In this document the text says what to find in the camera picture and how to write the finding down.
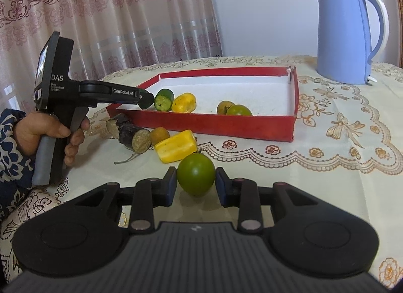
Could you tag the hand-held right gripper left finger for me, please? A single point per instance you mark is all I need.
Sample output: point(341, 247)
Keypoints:
point(172, 186)

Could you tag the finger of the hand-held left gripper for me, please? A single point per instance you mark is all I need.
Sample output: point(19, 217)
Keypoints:
point(126, 93)

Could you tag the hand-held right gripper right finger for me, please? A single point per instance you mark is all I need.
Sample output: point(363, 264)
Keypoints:
point(220, 187)

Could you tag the dark purple sugarcane piece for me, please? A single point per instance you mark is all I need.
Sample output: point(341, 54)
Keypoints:
point(132, 135)
point(119, 121)

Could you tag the green cucumber piece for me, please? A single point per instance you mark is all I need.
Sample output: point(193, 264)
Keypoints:
point(163, 99)

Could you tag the yellow bell pepper piece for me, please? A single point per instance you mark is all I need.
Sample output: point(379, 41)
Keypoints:
point(176, 146)
point(184, 103)

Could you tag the small yellow-brown round fruit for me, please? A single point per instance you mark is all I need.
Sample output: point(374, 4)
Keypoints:
point(159, 135)

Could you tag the red cardboard box lid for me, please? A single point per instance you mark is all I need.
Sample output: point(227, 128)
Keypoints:
point(220, 126)

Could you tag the yellow-brown tomato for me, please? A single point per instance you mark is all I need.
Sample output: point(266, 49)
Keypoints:
point(223, 107)

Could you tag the person's left forearm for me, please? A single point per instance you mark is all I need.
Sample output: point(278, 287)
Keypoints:
point(9, 160)

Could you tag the person's left hand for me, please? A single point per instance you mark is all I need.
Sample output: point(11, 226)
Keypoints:
point(31, 132)

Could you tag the thin dry stem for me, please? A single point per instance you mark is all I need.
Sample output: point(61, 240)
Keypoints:
point(126, 159)

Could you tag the pink patterned curtain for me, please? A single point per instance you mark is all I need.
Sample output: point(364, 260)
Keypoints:
point(110, 12)

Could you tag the cream floral cloth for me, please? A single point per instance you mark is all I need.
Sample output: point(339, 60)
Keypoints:
point(31, 208)

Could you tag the light blue electric kettle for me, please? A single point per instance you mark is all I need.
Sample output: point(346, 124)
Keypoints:
point(340, 34)

